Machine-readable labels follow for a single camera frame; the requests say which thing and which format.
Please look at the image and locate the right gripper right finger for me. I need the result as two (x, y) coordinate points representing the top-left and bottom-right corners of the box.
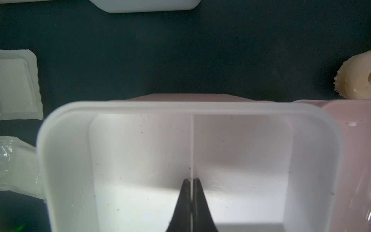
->
(192, 178), (218, 232)

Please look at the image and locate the blue box orange handle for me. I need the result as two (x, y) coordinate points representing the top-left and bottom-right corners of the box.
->
(91, 0), (201, 14)

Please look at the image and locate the green table mat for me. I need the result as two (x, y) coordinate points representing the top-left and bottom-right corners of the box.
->
(0, 0), (371, 232)

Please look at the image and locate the pink first aid box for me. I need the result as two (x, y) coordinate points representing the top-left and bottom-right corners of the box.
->
(37, 94), (371, 232)

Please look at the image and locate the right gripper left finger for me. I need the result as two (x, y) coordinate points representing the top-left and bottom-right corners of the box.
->
(166, 179), (191, 232)

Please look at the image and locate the cream round brush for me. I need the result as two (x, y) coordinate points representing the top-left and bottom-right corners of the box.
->
(333, 51), (371, 100)

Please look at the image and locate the gauze packet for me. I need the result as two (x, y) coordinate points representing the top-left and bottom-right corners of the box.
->
(1, 50), (43, 120)
(1, 136), (45, 200)

